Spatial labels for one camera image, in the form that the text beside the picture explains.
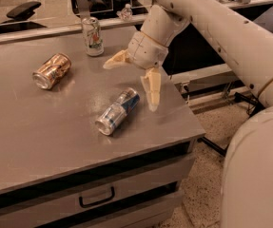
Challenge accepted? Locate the small clear plastic bottle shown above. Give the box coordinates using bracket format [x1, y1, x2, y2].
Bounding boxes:
[116, 4, 133, 21]

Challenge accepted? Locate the orange soda can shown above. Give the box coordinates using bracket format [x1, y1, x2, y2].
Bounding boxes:
[32, 53, 71, 90]

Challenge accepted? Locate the black drawer handle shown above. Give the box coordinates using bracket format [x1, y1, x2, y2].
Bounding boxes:
[78, 186, 115, 208]

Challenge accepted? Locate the black metal stand frame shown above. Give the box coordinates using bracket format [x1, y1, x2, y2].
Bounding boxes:
[198, 92, 264, 157]

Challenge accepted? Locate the grey drawer cabinet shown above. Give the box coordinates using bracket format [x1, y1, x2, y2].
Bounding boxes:
[0, 140, 197, 228]

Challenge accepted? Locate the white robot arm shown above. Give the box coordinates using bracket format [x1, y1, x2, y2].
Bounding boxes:
[105, 0, 273, 228]

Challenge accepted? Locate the white green upright can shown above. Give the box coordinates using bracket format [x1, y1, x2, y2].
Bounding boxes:
[82, 17, 104, 56]

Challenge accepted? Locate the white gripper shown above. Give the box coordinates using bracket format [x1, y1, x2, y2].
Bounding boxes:
[103, 31, 168, 112]

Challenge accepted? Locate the black office chair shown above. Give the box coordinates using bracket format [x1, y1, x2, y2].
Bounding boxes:
[0, 0, 48, 36]

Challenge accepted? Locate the silver blue redbull can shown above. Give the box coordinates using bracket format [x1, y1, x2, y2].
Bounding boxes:
[95, 87, 140, 136]

